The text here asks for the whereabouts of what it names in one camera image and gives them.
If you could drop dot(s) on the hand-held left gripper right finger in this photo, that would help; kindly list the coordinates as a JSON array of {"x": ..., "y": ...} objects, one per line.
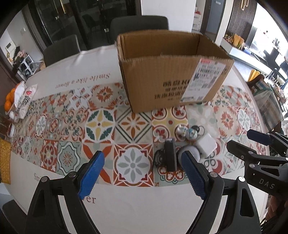
[{"x": 193, "y": 175}]

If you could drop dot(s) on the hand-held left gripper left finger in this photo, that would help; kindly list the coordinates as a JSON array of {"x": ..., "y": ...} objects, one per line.
[{"x": 92, "y": 173}]

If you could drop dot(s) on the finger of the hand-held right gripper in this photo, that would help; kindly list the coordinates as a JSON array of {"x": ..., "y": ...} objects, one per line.
[
  {"x": 258, "y": 135},
  {"x": 243, "y": 153}
]

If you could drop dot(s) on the grey round device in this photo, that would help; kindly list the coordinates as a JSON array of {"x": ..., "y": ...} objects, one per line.
[{"x": 194, "y": 150}]

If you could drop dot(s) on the black rectangular device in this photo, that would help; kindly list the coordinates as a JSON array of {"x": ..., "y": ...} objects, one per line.
[{"x": 170, "y": 155}]

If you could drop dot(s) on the white charger block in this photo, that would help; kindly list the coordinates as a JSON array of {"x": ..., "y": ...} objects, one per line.
[{"x": 205, "y": 144}]

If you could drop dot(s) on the brown cardboard box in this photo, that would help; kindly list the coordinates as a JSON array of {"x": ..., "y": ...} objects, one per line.
[{"x": 157, "y": 78}]

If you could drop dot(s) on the person's right hand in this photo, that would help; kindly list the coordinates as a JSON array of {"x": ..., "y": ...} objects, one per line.
[{"x": 274, "y": 204}]

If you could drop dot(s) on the chair with striped cloth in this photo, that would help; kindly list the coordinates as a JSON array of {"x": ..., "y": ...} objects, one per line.
[{"x": 267, "y": 101}]

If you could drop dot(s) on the patterned tile tablecloth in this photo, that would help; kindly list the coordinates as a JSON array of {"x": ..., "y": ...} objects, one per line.
[{"x": 135, "y": 209}]

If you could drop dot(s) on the yellow toy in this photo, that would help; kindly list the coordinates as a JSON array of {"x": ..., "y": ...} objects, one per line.
[{"x": 254, "y": 75}]

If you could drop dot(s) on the white television cabinet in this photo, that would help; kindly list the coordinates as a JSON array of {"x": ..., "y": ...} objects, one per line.
[{"x": 243, "y": 56}]

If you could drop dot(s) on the yellow woven basket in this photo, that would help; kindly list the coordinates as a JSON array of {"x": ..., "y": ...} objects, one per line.
[{"x": 5, "y": 159}]

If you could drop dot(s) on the television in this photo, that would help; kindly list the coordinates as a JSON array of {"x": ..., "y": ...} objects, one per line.
[{"x": 258, "y": 38}]

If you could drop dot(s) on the yellow bags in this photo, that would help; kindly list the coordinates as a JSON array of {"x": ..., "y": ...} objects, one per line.
[{"x": 238, "y": 40}]

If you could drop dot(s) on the leaf print tissue pack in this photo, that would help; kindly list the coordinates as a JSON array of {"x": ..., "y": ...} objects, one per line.
[{"x": 25, "y": 99}]

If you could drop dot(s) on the orange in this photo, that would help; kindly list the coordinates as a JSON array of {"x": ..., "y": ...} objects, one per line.
[
  {"x": 10, "y": 94},
  {"x": 8, "y": 104}
]

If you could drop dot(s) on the dark narrow door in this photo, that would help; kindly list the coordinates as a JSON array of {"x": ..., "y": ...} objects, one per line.
[{"x": 212, "y": 20}]

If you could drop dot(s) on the dark dining chair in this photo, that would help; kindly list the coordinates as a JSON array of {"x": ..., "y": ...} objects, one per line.
[
  {"x": 139, "y": 27},
  {"x": 60, "y": 49}
]

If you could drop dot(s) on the small white cabinet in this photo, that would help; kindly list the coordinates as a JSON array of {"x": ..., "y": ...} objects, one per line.
[{"x": 197, "y": 20}]

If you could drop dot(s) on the white shoe rack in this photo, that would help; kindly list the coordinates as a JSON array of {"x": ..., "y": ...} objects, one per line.
[{"x": 22, "y": 63}]

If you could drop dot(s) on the dark glass sliding door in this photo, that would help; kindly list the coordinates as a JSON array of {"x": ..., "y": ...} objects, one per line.
[{"x": 78, "y": 18}]

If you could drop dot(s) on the white wall intercom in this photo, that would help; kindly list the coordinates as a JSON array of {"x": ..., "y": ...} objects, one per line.
[{"x": 9, "y": 46}]

